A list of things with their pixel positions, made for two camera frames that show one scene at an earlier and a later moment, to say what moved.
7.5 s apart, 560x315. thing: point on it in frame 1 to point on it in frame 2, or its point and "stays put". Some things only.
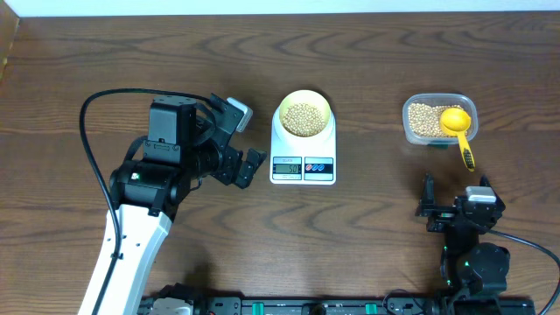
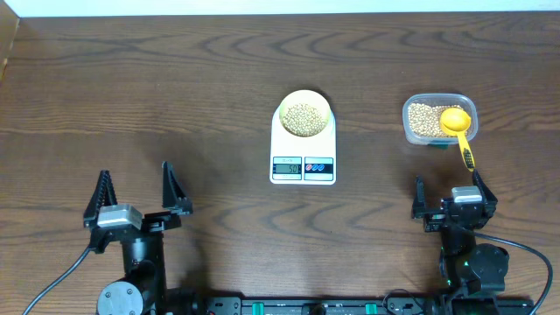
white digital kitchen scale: [297, 160] stays put
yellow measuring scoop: [455, 122] stays put
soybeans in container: [424, 120] stays put
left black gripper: [225, 171] to [175, 200]
